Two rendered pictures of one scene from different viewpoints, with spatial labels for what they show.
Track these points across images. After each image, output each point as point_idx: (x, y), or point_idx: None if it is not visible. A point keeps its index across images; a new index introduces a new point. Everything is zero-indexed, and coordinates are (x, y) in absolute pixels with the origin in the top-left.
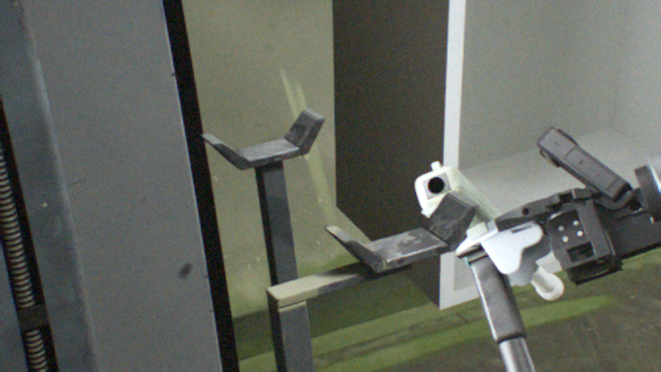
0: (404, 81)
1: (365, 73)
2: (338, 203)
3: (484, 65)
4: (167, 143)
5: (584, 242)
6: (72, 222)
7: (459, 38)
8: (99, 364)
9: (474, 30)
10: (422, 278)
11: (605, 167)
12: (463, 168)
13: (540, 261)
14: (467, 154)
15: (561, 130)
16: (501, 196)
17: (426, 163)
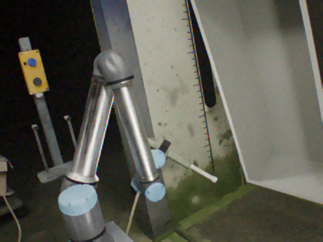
0: (244, 127)
1: (257, 123)
2: (274, 153)
3: (310, 134)
4: None
5: None
6: (41, 117)
7: (231, 121)
8: (45, 130)
9: (305, 123)
10: (250, 173)
11: (158, 149)
12: (310, 160)
13: (277, 186)
14: (311, 156)
15: (165, 140)
16: (303, 170)
17: (242, 147)
